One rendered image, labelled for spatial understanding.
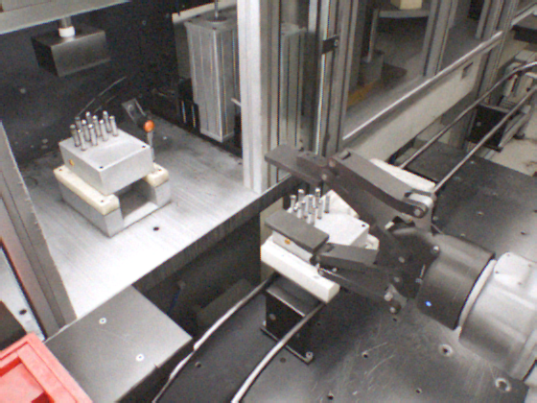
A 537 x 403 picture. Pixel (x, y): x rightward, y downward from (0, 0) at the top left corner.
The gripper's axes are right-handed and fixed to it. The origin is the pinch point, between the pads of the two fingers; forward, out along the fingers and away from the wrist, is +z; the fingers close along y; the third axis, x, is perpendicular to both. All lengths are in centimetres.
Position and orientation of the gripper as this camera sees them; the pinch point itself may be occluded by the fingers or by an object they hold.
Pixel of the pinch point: (291, 195)
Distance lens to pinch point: 49.5
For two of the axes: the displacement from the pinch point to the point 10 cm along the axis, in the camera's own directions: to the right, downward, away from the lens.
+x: -6.7, 4.6, -5.9
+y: 0.0, -7.9, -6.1
